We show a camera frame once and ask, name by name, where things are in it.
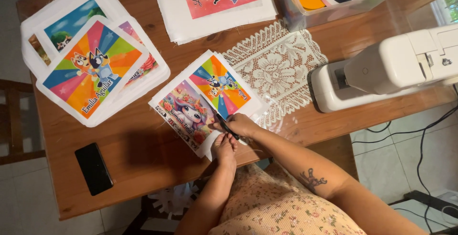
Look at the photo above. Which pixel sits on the floral peach dress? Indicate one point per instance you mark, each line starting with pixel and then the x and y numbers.
pixel 279 210

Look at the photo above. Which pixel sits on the white fabric scraps heap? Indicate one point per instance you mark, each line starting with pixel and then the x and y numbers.
pixel 175 199

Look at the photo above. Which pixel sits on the white sewing machine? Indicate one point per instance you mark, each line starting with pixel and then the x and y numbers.
pixel 386 67

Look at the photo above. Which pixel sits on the clear plastic storage box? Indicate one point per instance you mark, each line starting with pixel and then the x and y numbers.
pixel 322 13

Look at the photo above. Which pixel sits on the person's left hand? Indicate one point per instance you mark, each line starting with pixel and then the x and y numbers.
pixel 224 152

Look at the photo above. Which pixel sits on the fabric stack with pink print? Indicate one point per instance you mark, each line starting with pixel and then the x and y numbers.
pixel 214 2

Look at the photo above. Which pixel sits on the unicorn and rainbow print sheet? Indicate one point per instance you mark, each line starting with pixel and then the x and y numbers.
pixel 200 102

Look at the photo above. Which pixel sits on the stack of white fabric sheets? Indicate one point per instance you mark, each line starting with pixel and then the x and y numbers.
pixel 219 53

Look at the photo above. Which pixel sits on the person's right hand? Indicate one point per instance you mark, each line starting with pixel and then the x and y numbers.
pixel 243 125

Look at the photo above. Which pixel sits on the white lace doily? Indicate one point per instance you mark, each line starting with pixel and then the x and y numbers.
pixel 275 70

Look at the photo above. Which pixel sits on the black floor pedal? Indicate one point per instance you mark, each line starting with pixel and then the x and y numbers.
pixel 429 201

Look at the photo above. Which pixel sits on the white framed window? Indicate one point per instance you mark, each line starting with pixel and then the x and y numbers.
pixel 446 9

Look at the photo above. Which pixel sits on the blue sky landscape print sheet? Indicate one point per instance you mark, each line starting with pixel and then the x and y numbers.
pixel 68 24

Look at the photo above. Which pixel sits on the person's right fingers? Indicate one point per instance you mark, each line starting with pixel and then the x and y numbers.
pixel 224 123

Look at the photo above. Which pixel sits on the large rainbow dog print sheet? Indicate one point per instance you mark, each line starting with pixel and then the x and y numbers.
pixel 93 72

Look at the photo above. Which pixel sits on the person's left fingers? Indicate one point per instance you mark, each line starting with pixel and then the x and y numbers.
pixel 224 141

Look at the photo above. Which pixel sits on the brown wooden chair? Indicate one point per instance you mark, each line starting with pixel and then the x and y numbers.
pixel 14 120

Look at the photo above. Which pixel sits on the black smartphone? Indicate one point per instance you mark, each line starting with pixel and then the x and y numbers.
pixel 93 169

